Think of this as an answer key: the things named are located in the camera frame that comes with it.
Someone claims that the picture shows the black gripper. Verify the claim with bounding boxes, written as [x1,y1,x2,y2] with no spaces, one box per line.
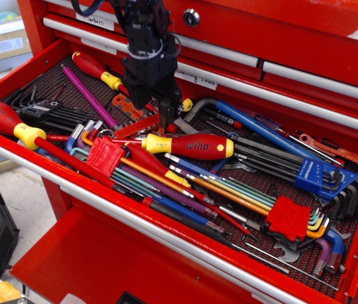
[122,52,182,128]

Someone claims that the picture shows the cutting tools label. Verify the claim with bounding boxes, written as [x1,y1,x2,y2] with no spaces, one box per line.
[175,70,217,90]

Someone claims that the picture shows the large red yellow screwdriver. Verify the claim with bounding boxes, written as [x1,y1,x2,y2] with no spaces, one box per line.
[0,102,126,194]

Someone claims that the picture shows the markers label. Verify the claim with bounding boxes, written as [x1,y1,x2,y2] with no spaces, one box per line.
[76,14,115,30]

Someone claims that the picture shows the chest key lock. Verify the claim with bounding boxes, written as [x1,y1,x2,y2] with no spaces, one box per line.
[183,8,200,27]

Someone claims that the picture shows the black red drawer liner mat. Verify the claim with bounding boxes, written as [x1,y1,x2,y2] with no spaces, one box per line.
[0,55,358,298]

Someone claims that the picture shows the blue holder black hex set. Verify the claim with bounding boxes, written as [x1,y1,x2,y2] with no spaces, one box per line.
[229,134,358,219]

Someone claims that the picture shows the right coloured hex key set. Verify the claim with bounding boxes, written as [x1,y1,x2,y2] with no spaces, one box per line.
[164,153,329,242]

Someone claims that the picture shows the magenta long hex key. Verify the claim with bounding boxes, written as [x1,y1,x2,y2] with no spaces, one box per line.
[61,65,119,130]

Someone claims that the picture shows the large blue hex key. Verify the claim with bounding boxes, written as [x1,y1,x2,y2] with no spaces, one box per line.
[184,98,323,162]

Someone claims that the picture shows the large blue purple hex keys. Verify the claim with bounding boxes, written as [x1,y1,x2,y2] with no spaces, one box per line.
[314,229,345,277]

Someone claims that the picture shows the black torx key set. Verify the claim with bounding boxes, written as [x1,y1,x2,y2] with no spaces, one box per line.
[1,85,96,133]

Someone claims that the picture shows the red bit holder strip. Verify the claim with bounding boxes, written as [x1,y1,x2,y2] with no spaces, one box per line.
[114,114,160,139]

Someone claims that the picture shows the orange flat wrench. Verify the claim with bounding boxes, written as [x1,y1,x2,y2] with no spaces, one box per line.
[298,133,358,165]

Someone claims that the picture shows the slim red yellow screwdriver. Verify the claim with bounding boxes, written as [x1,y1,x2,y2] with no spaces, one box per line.
[122,143,253,237]

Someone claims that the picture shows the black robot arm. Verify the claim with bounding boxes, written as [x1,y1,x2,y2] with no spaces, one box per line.
[110,1,182,128]

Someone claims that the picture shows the short wiha screwdriver handle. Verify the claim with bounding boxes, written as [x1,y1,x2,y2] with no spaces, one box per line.
[181,98,193,112]

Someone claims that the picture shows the left coloured hex key set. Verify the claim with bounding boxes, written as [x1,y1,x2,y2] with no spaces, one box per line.
[74,134,224,234]

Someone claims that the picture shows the red yellow screwdriver top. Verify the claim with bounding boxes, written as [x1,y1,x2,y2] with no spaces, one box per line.
[72,51,158,114]

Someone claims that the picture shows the long thin steel rod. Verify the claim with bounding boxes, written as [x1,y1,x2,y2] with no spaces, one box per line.
[230,242,339,291]

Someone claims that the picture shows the red tool chest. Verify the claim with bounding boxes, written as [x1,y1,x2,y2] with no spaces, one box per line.
[0,1,358,303]

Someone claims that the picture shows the yellow object bottom left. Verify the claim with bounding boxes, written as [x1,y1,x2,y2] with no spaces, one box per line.
[0,281,22,303]

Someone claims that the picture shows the wiha red yellow screwdriver centre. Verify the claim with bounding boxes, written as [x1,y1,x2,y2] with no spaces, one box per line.
[112,134,234,160]

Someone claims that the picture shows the cardboard box with label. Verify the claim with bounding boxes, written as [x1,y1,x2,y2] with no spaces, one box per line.
[0,19,31,60]

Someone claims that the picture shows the small black red screwdriver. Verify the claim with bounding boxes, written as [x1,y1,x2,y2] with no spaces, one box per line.
[203,108,243,129]

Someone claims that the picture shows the coloured hex key set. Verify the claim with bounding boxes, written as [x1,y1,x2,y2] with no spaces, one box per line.
[74,134,224,234]
[164,153,329,242]

